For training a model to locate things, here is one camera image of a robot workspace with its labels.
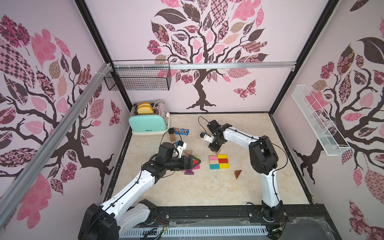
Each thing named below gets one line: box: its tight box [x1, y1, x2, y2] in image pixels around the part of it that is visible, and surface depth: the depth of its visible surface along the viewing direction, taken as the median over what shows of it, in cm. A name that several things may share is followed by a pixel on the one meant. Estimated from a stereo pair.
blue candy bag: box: [172, 127, 190, 136], surface depth 109 cm
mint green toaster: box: [128, 100, 169, 136], surface depth 102 cm
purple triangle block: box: [184, 169, 194, 175], surface depth 89 cm
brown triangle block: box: [234, 170, 242, 180], surface depth 89 cm
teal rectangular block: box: [209, 164, 220, 170], surface depth 92 cm
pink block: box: [208, 155, 218, 160], surface depth 97 cm
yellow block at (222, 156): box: [217, 154, 228, 159], surface depth 97 cm
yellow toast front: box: [137, 106, 154, 115], surface depth 99 cm
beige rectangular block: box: [209, 160, 219, 165], surface depth 94 cm
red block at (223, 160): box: [218, 158, 229, 164], surface depth 94 cm
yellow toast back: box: [137, 102, 152, 109], surface depth 101 cm
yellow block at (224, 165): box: [219, 163, 230, 169], surface depth 93 cm
